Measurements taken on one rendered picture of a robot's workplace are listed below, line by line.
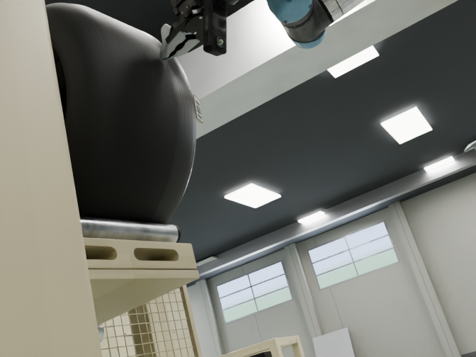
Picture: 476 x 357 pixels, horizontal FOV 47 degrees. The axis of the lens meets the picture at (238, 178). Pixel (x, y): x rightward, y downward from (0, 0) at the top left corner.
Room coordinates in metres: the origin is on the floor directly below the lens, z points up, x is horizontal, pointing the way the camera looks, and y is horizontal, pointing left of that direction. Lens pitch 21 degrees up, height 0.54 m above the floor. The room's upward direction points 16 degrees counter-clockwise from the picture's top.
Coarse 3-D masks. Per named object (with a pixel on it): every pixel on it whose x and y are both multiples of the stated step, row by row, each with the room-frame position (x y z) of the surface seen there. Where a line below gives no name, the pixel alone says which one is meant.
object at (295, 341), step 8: (288, 336) 3.48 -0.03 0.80; (296, 336) 3.57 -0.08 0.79; (256, 344) 3.35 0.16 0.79; (264, 344) 3.33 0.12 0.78; (272, 344) 3.31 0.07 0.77; (280, 344) 3.35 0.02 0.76; (288, 344) 3.46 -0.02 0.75; (296, 344) 3.57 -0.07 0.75; (232, 352) 3.42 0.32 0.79; (240, 352) 3.40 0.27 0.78; (248, 352) 3.38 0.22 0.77; (256, 352) 3.36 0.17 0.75; (264, 352) 3.43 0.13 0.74; (272, 352) 3.31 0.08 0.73; (280, 352) 3.32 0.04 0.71; (296, 352) 3.58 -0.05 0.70
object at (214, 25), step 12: (204, 0) 0.88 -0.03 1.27; (216, 0) 0.88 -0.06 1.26; (204, 12) 0.89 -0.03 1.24; (216, 12) 0.89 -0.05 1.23; (204, 24) 0.89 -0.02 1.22; (216, 24) 0.89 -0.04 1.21; (204, 36) 0.90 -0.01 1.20; (216, 36) 0.90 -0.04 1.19; (204, 48) 0.91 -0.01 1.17; (216, 48) 0.91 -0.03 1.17
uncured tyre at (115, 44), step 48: (96, 48) 0.88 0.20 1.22; (144, 48) 0.97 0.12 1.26; (96, 96) 0.88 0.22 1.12; (144, 96) 0.94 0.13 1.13; (192, 96) 1.07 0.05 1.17; (96, 144) 0.91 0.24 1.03; (144, 144) 0.97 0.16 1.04; (192, 144) 1.08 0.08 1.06; (96, 192) 0.95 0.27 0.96; (144, 192) 1.03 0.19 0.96
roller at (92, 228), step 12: (84, 228) 0.94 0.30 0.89; (96, 228) 0.96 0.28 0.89; (108, 228) 0.99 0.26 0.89; (120, 228) 1.01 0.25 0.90; (132, 228) 1.03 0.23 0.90; (144, 228) 1.06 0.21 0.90; (156, 228) 1.09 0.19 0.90; (168, 228) 1.12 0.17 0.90; (144, 240) 1.07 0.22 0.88; (156, 240) 1.10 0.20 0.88; (168, 240) 1.13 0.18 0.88
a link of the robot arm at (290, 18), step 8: (272, 0) 0.81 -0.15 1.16; (280, 0) 0.79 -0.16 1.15; (288, 0) 0.80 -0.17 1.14; (296, 0) 0.80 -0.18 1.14; (304, 0) 0.80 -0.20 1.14; (272, 8) 0.82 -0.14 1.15; (280, 8) 0.81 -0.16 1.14; (288, 8) 0.81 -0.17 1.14; (296, 8) 0.82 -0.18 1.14; (304, 8) 0.83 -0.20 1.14; (280, 16) 0.82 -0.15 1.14; (288, 16) 0.83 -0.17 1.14; (296, 16) 0.84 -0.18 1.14; (304, 16) 0.88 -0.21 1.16; (288, 24) 0.89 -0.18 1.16; (296, 24) 0.89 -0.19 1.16
